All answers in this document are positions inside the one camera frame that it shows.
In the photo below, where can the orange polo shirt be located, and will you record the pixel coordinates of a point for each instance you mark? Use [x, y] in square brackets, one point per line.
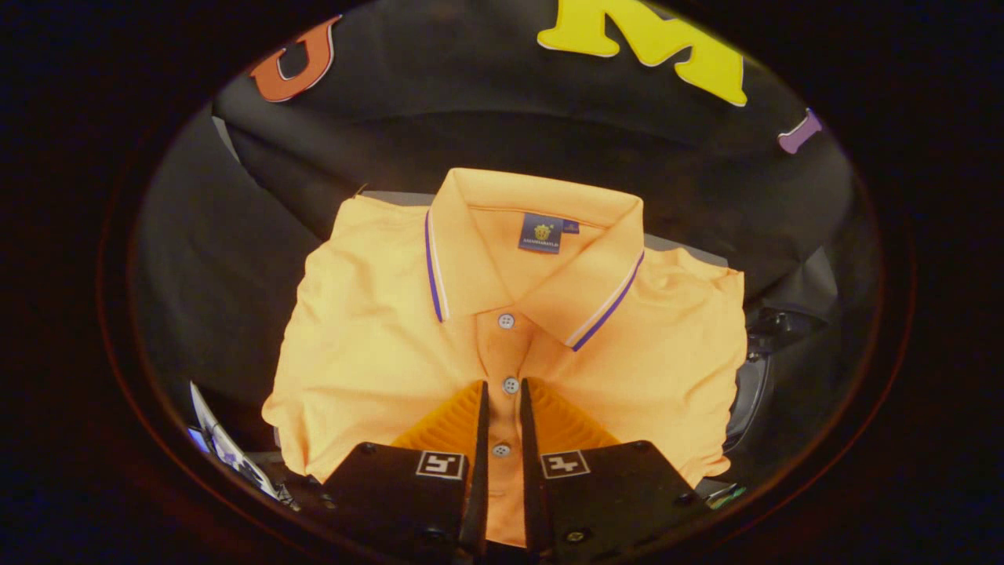
[376, 329]

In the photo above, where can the dark washing machine lid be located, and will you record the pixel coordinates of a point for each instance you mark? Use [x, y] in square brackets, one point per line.
[773, 329]

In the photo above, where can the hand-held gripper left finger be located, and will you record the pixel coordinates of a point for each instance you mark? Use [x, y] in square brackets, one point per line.
[477, 486]

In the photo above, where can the green object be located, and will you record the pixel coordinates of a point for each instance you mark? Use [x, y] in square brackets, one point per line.
[725, 496]

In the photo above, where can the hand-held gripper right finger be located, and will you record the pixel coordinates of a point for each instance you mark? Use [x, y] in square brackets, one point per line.
[533, 486]

